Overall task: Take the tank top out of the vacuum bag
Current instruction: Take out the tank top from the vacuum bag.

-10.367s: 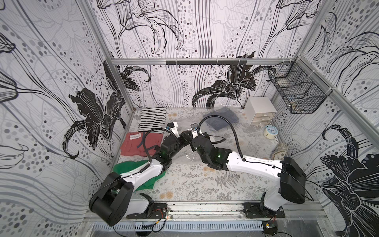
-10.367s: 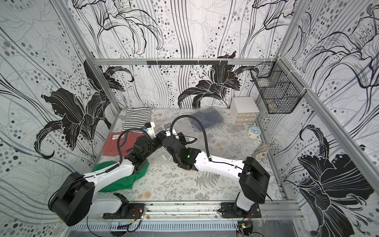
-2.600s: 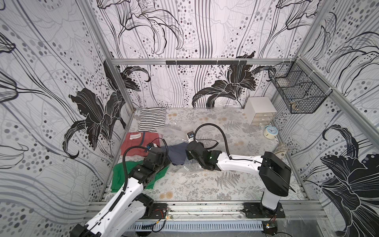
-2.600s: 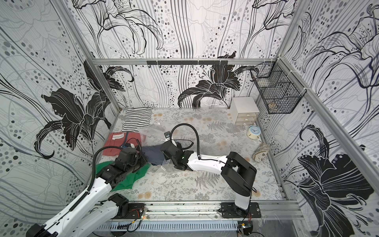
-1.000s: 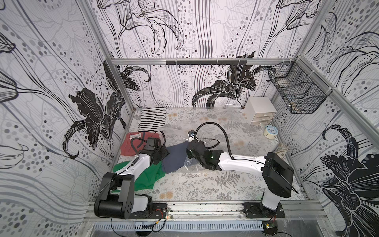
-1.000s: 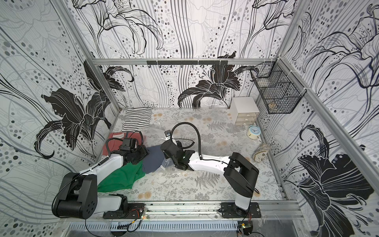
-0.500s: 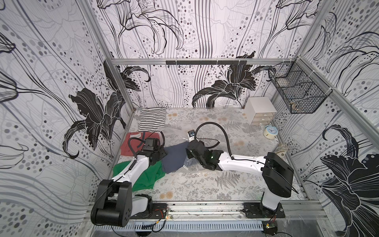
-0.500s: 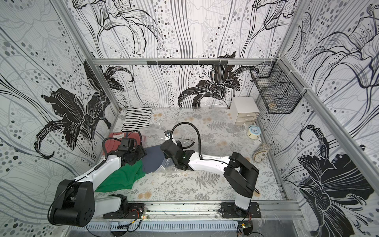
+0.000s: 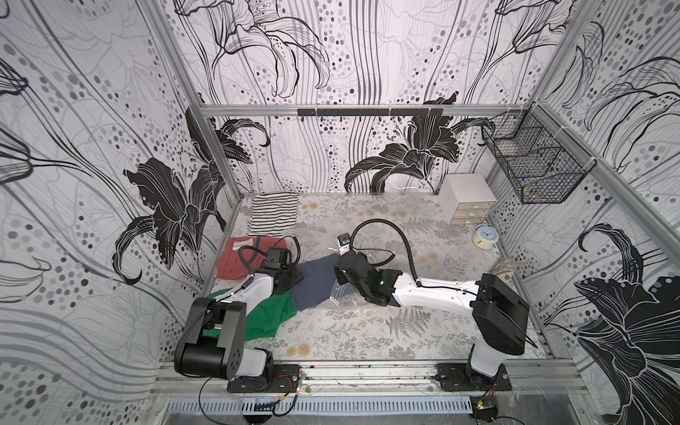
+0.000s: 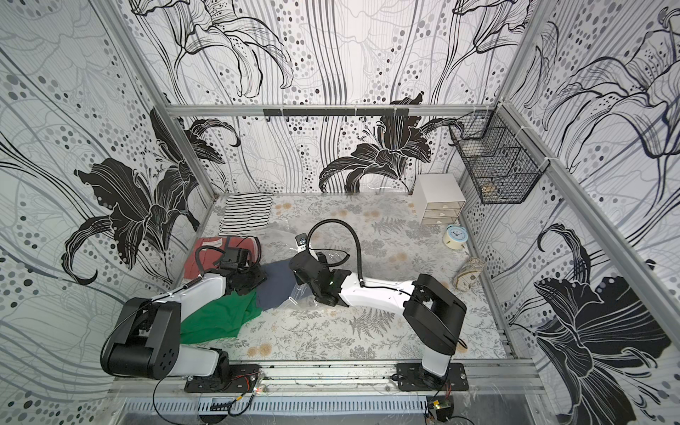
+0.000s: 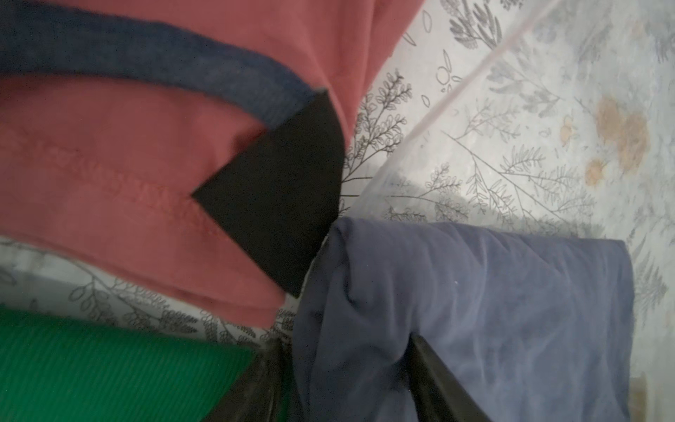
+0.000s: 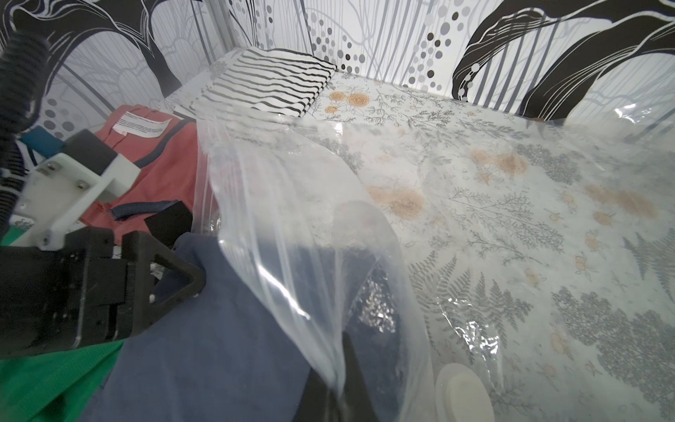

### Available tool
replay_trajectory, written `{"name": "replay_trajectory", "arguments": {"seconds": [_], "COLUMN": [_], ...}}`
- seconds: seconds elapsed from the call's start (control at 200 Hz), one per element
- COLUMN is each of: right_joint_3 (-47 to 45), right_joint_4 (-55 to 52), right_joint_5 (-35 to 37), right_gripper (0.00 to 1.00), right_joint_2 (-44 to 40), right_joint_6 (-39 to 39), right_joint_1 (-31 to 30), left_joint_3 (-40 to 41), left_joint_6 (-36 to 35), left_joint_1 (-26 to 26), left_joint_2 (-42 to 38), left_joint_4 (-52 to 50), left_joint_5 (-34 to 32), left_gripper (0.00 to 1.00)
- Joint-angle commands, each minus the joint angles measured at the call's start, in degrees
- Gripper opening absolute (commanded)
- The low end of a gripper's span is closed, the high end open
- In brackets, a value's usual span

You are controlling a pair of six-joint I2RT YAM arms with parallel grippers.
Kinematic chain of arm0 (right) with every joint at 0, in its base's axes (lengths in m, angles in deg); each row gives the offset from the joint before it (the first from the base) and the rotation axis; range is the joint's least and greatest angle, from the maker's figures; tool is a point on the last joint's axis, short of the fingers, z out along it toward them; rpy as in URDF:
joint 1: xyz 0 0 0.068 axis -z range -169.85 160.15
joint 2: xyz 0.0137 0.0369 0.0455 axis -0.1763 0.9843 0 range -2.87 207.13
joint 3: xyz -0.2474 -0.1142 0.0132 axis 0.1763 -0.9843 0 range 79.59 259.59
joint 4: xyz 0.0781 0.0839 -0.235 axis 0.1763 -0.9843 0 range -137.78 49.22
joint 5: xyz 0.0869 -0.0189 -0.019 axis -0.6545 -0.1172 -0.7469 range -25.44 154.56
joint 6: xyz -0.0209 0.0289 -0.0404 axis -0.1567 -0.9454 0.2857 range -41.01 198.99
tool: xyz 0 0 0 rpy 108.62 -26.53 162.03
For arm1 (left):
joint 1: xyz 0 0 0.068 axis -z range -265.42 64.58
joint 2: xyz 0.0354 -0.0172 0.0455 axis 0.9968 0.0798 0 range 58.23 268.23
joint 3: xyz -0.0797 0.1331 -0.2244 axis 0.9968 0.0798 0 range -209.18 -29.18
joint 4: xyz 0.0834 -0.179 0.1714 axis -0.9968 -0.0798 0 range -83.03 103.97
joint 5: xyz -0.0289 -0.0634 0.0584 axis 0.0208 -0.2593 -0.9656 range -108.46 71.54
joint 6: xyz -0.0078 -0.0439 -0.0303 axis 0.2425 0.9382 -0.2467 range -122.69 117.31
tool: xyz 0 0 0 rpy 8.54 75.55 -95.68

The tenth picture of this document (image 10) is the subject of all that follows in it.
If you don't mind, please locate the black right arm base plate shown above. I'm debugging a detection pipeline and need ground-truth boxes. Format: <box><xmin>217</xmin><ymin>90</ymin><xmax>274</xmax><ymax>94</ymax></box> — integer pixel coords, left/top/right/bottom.
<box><xmin>391</xmin><ymin>363</ymin><xmax>469</xmax><ymax>392</ymax></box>

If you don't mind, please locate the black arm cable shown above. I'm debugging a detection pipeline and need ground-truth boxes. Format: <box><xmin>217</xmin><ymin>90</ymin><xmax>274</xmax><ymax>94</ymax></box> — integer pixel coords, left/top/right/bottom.
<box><xmin>193</xmin><ymin>233</ymin><xmax>264</xmax><ymax>280</ymax></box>
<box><xmin>305</xmin><ymin>218</ymin><xmax>368</xmax><ymax>288</ymax></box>

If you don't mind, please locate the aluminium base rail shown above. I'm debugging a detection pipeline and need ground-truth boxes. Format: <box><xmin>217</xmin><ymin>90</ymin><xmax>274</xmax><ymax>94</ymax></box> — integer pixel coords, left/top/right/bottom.
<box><xmin>113</xmin><ymin>358</ymin><xmax>545</xmax><ymax>397</ymax></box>

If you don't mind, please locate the red garment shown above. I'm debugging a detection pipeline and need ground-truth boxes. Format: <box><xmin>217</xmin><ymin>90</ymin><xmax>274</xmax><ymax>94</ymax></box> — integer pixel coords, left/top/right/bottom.
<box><xmin>183</xmin><ymin>236</ymin><xmax>261</xmax><ymax>279</ymax></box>

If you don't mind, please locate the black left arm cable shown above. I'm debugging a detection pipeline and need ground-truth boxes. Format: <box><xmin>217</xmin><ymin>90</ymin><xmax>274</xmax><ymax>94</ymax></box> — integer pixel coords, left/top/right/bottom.
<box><xmin>193</xmin><ymin>233</ymin><xmax>264</xmax><ymax>280</ymax></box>

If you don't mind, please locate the clear plastic vacuum bag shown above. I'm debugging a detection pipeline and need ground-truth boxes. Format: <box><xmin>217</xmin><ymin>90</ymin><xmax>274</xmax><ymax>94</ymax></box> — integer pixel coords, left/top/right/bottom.
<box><xmin>278</xmin><ymin>219</ymin><xmax>432</xmax><ymax>314</ymax></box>

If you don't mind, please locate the black wire wall basket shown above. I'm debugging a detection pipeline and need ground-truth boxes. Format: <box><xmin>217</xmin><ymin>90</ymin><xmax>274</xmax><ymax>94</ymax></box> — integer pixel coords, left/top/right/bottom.
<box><xmin>448</xmin><ymin>106</ymin><xmax>543</xmax><ymax>205</ymax></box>

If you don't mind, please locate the white slotted cable duct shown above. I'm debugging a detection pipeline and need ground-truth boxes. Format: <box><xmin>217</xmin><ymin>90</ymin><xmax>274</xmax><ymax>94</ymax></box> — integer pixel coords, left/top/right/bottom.
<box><xmin>123</xmin><ymin>395</ymin><xmax>427</xmax><ymax>416</ymax></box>

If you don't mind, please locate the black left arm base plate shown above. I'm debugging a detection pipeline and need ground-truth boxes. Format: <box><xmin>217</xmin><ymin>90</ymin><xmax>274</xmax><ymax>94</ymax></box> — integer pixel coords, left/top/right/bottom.
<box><xmin>184</xmin><ymin>364</ymin><xmax>260</xmax><ymax>394</ymax></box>

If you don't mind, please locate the green knit garment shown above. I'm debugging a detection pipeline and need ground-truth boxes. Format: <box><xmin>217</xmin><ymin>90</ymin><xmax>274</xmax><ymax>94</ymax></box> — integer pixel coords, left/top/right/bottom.
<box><xmin>180</xmin><ymin>291</ymin><xmax>262</xmax><ymax>345</ymax></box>

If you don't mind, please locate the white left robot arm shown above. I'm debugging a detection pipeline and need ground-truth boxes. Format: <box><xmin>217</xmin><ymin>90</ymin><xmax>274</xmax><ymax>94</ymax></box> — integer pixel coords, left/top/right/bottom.
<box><xmin>100</xmin><ymin>245</ymin><xmax>266</xmax><ymax>389</ymax></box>

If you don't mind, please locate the white mini drawer cabinet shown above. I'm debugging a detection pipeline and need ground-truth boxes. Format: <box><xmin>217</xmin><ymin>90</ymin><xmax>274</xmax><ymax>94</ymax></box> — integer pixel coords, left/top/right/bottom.
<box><xmin>412</xmin><ymin>174</ymin><xmax>466</xmax><ymax>226</ymax></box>

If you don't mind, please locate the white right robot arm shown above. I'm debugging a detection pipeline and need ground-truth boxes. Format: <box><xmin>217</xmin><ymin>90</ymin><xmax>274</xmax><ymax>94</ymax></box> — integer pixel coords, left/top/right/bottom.
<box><xmin>289</xmin><ymin>250</ymin><xmax>467</xmax><ymax>380</ymax></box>

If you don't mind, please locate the black white striped tank top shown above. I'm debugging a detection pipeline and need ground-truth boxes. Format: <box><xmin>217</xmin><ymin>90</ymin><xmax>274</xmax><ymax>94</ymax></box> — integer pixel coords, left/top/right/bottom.
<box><xmin>219</xmin><ymin>192</ymin><xmax>274</xmax><ymax>237</ymax></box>

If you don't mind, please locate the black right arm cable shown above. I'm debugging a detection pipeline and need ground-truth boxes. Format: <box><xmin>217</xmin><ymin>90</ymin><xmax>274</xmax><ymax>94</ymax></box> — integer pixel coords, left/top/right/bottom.
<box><xmin>305</xmin><ymin>218</ymin><xmax>368</xmax><ymax>288</ymax></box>

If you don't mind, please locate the dark blue garment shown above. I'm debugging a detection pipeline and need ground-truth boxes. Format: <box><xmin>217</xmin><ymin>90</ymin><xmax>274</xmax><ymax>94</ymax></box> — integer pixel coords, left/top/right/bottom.
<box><xmin>256</xmin><ymin>260</ymin><xmax>297</xmax><ymax>311</ymax></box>

